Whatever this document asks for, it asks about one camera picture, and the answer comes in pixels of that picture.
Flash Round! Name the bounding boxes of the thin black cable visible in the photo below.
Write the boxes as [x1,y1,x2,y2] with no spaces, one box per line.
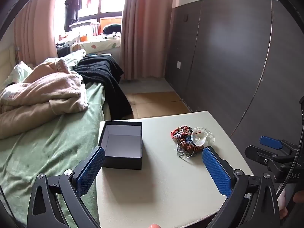
[277,121,304,195]

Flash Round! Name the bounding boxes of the beige bed headboard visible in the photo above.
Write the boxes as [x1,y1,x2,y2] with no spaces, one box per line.
[0,43,17,86]

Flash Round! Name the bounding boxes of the wide pink curtain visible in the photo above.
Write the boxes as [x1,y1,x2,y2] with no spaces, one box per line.
[119,0,181,80]

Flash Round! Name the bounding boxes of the printed window seat cushion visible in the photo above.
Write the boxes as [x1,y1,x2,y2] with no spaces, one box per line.
[79,34,123,53]

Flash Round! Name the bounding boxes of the black cushion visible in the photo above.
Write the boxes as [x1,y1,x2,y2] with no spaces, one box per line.
[103,23,122,35]

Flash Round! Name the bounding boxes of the narrow pink curtain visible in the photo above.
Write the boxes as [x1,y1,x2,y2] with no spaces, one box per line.
[13,0,63,66]

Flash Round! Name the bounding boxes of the pale green quilt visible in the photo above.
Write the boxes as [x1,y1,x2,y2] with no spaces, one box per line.
[57,50,86,70]

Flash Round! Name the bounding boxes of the pink fleece blanket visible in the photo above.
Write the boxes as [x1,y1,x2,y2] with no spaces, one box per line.
[0,58,89,114]

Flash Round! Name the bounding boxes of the black gift box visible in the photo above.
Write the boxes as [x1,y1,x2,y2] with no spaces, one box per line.
[98,121,142,170]

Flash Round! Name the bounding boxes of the silver chain bangle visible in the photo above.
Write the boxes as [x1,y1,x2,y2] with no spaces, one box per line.
[176,141,197,158]

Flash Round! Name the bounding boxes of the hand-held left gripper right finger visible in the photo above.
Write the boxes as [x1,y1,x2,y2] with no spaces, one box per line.
[202,146,281,228]

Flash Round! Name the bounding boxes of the black knit blanket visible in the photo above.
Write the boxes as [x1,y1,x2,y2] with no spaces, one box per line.
[72,54,133,121]

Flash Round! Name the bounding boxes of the red bead bracelet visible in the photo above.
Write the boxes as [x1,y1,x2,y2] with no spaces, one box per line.
[170,126,193,140]

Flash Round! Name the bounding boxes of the dark hanging clothes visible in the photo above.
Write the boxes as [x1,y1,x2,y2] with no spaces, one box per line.
[64,0,83,28]

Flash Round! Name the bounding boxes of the person's right hand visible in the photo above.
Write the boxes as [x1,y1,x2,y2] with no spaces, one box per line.
[277,190,304,220]

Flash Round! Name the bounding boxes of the flat cardboard sheet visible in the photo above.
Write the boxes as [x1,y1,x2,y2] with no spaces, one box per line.
[125,91,191,120]

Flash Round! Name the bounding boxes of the white green pillow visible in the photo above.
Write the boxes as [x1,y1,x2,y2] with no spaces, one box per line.
[0,61,33,93]

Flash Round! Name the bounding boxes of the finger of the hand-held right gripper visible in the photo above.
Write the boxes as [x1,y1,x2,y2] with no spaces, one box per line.
[245,145,279,169]
[260,135,297,156]

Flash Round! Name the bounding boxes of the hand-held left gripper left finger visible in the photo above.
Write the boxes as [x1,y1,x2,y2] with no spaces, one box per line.
[27,146,105,228]

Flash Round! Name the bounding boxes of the beige blanket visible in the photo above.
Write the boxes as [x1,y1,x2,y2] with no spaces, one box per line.
[0,97,89,140]

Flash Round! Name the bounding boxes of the green bed sheet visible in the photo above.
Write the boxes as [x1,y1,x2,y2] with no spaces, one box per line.
[0,52,112,228]

